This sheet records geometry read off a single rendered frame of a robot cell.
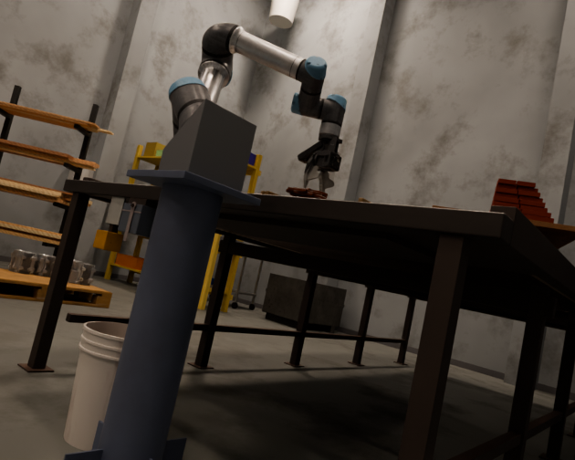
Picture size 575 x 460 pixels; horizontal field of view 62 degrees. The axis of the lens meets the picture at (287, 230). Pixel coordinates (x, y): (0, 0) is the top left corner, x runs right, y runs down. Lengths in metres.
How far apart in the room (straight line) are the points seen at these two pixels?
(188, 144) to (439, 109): 6.84
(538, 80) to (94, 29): 6.81
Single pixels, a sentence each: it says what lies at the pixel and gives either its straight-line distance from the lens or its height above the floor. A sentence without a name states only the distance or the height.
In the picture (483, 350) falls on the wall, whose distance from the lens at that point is 6.88.
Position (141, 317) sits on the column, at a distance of 1.30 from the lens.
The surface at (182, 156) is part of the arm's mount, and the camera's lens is 1.29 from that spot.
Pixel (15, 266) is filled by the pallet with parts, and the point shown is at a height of 0.21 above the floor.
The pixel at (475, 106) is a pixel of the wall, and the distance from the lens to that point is 7.73.
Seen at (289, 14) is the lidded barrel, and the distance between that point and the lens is 10.03.
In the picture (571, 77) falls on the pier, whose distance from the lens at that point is 7.18.
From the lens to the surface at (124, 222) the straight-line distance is 2.06.
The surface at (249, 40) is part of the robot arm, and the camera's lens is 1.77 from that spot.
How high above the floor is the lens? 0.67
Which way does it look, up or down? 6 degrees up
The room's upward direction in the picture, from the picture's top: 12 degrees clockwise
